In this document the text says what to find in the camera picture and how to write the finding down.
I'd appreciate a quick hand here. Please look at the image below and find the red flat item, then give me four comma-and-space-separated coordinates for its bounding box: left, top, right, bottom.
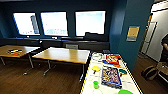
102, 53, 123, 68

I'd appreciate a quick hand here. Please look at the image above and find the white air hockey table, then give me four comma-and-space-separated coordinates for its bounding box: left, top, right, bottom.
79, 51, 144, 94

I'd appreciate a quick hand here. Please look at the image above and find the dark sofa row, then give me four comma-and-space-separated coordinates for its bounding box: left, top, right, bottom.
0, 37, 111, 52

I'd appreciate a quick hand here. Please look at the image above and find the brown backpack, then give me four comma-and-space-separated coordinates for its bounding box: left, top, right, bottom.
141, 65, 159, 81

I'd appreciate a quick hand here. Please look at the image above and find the black sofa cushion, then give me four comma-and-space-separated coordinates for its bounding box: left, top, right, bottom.
83, 32, 101, 42

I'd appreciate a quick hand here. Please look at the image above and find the black wheeled cart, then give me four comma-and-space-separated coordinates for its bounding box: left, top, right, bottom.
155, 61, 168, 84

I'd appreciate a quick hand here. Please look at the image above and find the wooden office table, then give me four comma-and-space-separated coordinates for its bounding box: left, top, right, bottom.
31, 46, 92, 83
0, 44, 41, 67

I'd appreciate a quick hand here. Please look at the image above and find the small green cup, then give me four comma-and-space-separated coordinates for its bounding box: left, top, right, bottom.
92, 80, 100, 90

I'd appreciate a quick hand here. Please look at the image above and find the teal paddle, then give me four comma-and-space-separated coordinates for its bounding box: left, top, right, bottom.
119, 68, 129, 76

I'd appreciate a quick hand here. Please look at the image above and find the blue snack box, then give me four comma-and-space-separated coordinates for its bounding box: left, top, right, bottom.
100, 67, 123, 89

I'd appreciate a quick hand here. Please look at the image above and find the orange item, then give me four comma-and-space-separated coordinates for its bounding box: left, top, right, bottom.
7, 48, 23, 56

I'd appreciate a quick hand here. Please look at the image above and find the yellow wall sign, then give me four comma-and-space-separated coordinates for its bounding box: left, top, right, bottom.
126, 25, 141, 42

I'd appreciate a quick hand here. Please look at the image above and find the white framed door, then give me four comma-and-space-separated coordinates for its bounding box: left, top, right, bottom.
141, 21, 158, 56

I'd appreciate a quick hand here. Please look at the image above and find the bright window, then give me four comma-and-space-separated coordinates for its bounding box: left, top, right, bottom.
12, 12, 41, 36
74, 10, 107, 37
40, 11, 69, 37

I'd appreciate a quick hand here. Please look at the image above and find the clear glass bowl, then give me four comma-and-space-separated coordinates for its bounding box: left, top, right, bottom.
91, 52, 104, 62

